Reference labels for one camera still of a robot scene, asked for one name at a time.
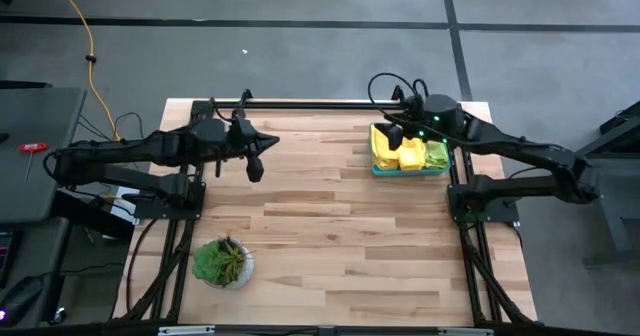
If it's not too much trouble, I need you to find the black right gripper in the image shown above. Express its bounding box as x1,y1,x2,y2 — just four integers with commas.
373,84,429,152

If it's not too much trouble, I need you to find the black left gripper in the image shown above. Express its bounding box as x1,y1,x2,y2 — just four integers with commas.
219,132,281,184

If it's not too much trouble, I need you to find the green microfiber towel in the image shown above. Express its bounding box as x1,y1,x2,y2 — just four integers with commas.
424,139,450,172

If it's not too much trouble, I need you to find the translucent teal plastic bin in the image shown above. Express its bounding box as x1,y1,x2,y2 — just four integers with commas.
368,120,452,179

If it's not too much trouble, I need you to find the white faceted plant pot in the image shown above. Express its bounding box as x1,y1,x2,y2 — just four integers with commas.
209,239,257,291

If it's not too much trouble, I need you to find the green succulent plant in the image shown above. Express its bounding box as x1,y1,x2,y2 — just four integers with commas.
192,235,251,287

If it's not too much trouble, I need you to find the white paper sheet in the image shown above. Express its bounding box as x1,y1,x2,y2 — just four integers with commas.
108,185,144,225

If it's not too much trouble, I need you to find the black metal cart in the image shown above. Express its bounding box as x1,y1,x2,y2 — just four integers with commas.
574,100,640,267

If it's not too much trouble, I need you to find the dark grey side desk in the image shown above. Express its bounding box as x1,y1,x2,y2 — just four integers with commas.
0,86,88,227

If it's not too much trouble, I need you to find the black computer mouse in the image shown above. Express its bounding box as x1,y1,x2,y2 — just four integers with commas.
0,274,46,327

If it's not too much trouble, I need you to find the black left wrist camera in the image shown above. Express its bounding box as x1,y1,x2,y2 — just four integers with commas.
228,114,258,145

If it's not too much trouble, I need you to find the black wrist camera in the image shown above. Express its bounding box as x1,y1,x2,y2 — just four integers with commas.
228,114,258,145
423,93,466,133

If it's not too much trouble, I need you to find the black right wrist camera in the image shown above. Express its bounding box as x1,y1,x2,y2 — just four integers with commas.
423,93,466,133

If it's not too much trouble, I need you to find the black metal table frame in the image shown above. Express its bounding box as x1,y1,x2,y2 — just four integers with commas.
113,84,539,327

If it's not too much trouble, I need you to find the black floor cable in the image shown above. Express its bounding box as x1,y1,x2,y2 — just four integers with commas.
124,218,161,313

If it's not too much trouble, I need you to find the yellow extension cable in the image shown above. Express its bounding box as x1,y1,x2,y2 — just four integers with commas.
48,0,121,142

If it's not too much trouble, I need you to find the silver metal table bracket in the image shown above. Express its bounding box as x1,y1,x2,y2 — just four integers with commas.
437,327,495,336
157,324,216,336

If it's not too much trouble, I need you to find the red-handled hex key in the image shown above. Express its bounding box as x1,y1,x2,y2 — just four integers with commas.
18,142,50,183

